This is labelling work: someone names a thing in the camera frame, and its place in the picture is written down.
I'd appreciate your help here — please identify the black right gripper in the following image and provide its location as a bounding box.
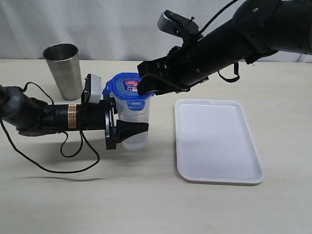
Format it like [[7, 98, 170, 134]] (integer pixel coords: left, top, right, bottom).
[[137, 45, 210, 96]]

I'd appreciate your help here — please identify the stainless steel cup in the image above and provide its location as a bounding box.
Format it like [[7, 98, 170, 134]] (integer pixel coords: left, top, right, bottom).
[[42, 43, 82, 100]]

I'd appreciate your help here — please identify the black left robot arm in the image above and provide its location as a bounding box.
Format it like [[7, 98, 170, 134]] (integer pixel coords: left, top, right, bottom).
[[0, 86, 149, 150]]

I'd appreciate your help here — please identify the blue container lid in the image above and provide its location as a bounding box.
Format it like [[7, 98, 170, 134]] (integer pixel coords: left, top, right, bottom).
[[102, 73, 154, 111]]

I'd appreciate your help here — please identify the white plastic tray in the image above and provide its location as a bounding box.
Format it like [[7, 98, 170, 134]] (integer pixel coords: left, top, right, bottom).
[[174, 98, 264, 185]]

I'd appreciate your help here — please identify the clear plastic container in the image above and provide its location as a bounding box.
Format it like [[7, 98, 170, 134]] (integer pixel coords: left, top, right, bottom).
[[114, 96, 151, 150]]

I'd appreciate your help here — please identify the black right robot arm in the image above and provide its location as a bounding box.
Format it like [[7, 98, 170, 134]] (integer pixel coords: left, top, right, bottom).
[[137, 0, 312, 95]]

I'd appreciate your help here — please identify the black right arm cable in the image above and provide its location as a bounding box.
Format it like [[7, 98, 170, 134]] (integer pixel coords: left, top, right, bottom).
[[198, 0, 241, 83]]

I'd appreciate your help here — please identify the white backdrop cloth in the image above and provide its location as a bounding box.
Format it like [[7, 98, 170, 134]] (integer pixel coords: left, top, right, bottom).
[[0, 0, 312, 63]]

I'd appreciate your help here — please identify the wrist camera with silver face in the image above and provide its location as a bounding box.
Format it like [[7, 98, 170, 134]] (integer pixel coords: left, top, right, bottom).
[[81, 74, 103, 104]]

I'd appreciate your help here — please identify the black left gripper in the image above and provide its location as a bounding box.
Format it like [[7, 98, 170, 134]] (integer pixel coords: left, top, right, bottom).
[[68, 97, 149, 150]]

